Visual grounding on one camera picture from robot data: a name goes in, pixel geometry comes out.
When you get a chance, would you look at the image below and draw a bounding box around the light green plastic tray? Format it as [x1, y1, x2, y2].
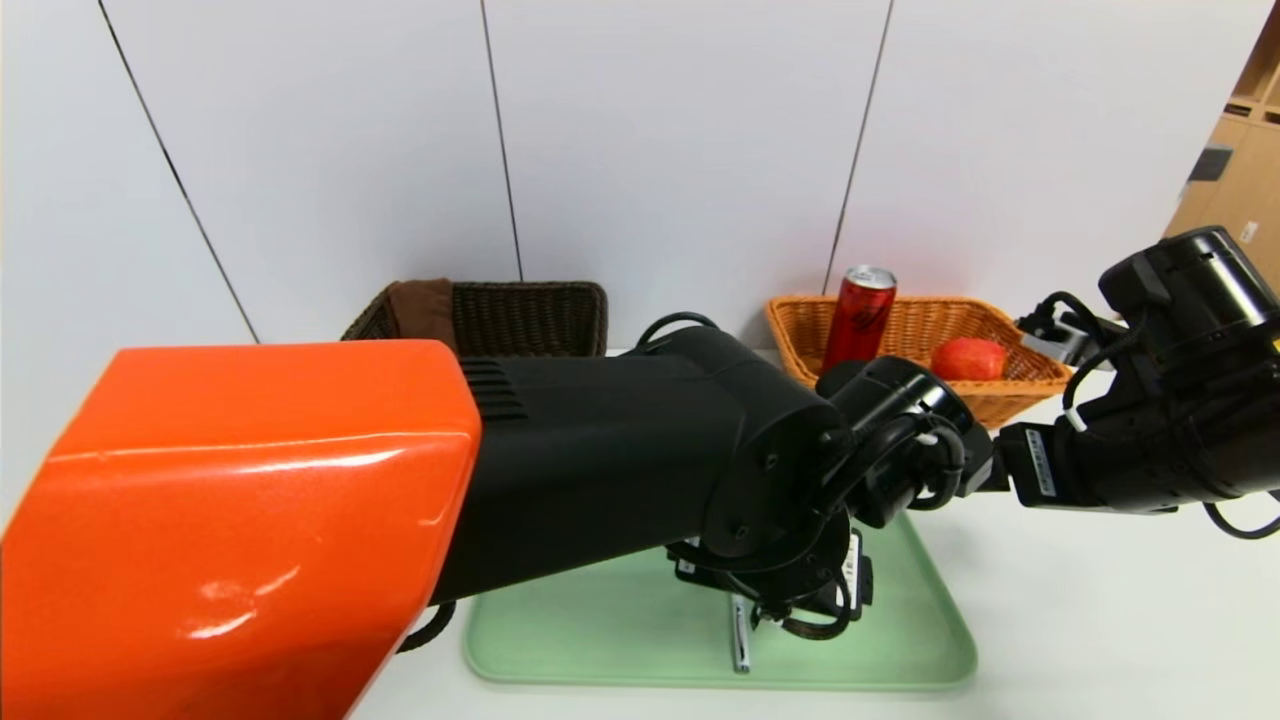
[463, 510, 978, 692]

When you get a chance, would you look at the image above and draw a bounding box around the brown towel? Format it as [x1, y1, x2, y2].
[387, 278, 459, 351]

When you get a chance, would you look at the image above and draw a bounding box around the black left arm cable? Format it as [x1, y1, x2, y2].
[635, 311, 723, 357]

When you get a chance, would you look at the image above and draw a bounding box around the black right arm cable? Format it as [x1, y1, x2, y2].
[1203, 490, 1280, 541]

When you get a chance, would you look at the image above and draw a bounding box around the dark brown wicker basket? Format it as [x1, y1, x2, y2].
[340, 280, 610, 359]

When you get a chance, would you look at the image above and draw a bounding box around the orange wicker basket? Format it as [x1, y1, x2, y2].
[765, 295, 1075, 431]

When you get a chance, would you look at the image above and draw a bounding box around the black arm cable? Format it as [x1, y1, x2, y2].
[1203, 490, 1280, 541]
[635, 311, 723, 357]

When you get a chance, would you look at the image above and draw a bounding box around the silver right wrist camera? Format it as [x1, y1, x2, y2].
[1018, 315, 1096, 366]

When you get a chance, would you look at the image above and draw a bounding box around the red soda can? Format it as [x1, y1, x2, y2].
[822, 265, 898, 374]

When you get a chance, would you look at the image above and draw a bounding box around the light wooden cabinet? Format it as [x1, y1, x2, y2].
[1165, 10, 1280, 291]

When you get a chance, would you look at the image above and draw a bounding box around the red apple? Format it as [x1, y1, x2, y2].
[930, 337, 1009, 381]

